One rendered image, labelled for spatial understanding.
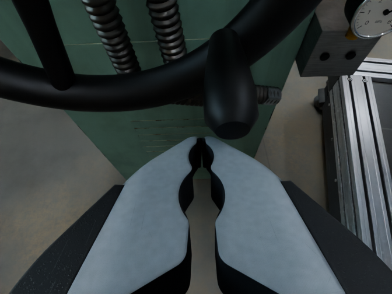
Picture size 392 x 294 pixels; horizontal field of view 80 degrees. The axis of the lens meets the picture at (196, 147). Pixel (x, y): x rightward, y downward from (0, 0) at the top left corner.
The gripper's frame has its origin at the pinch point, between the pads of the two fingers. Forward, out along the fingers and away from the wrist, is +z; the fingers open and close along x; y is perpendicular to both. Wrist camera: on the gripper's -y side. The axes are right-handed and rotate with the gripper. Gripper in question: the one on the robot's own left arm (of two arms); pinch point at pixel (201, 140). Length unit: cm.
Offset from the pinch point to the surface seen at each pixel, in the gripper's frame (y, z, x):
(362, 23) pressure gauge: -3.1, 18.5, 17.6
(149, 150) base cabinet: 28, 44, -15
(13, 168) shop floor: 46, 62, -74
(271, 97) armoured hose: 5.0, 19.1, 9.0
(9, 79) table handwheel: -2.1, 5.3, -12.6
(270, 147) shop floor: 44, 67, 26
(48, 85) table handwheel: -1.5, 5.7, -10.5
